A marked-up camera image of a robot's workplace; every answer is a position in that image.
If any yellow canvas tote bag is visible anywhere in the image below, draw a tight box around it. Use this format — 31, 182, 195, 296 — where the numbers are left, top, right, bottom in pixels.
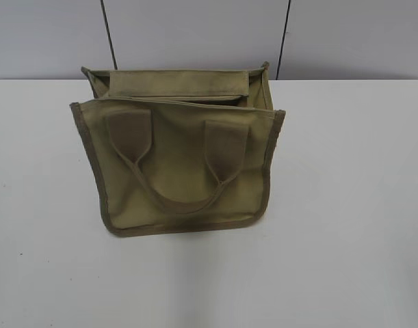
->
70, 64, 285, 237

